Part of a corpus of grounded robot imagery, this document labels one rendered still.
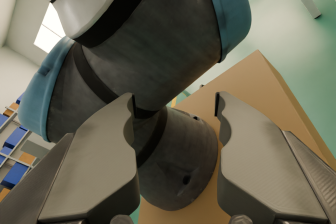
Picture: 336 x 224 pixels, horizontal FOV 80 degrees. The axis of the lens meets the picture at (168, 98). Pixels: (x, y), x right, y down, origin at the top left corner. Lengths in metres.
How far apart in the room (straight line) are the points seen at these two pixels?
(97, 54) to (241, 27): 0.12
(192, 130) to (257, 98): 0.10
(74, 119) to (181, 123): 0.13
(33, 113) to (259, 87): 0.28
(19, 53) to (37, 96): 7.78
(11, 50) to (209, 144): 7.86
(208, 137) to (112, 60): 0.17
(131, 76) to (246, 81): 0.22
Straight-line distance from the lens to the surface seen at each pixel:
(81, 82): 0.20
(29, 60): 7.91
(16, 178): 5.83
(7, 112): 6.32
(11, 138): 6.06
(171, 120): 0.27
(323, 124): 1.26
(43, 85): 0.21
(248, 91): 0.33
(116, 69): 0.18
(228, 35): 0.17
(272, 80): 0.32
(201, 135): 0.28
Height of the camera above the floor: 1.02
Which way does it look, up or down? 22 degrees down
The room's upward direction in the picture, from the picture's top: 54 degrees counter-clockwise
